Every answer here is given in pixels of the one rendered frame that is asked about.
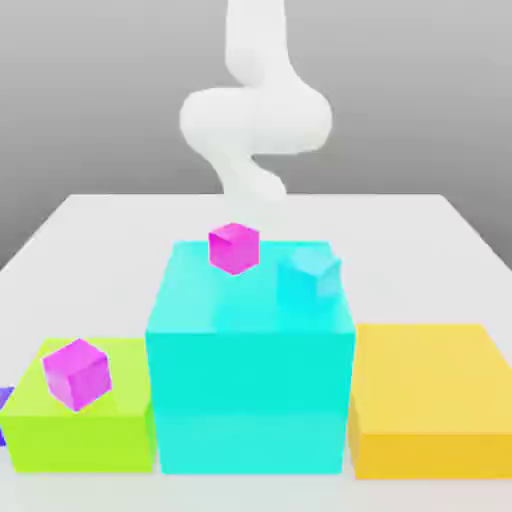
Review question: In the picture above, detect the small magenta cube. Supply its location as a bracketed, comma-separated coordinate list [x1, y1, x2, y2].
[208, 221, 261, 277]
[41, 337, 113, 413]

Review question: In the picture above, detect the small cyan cube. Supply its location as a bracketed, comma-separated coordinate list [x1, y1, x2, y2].
[276, 246, 342, 308]

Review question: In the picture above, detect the small purple cube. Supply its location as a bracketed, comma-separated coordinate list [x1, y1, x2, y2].
[0, 385, 16, 447]

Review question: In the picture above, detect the large cyan box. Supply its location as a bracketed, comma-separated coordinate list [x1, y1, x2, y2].
[144, 239, 358, 476]

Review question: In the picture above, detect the large yellow box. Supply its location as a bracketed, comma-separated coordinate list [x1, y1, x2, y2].
[346, 322, 512, 480]

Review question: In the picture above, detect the large lime green box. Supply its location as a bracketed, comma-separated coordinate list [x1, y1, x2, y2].
[0, 337, 156, 474]

